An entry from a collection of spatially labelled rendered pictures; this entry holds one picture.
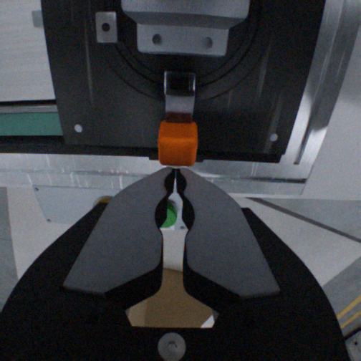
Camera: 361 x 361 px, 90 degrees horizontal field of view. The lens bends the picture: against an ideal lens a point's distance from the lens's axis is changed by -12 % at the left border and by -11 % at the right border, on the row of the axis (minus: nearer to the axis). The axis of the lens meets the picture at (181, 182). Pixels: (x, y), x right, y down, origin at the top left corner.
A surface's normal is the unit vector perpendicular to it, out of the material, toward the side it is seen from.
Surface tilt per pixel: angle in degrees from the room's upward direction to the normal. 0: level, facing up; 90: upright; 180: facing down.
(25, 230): 0
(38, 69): 0
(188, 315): 90
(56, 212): 0
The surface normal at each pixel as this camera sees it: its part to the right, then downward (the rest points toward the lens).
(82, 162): 0.01, 0.54
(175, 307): 0.36, -0.79
